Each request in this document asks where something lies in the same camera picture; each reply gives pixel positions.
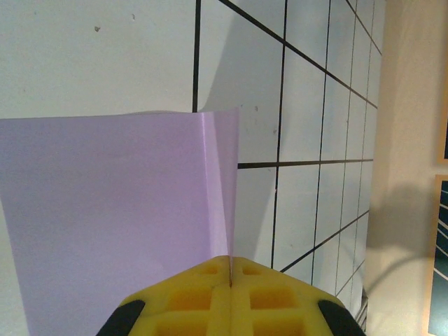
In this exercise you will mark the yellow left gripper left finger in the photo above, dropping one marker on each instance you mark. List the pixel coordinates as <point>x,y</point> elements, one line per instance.
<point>182,304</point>

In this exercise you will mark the light purple paper sheet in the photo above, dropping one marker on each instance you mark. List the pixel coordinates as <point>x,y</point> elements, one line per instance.
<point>105,210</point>

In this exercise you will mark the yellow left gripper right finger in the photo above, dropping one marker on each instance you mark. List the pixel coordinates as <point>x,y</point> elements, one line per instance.
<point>280,304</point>

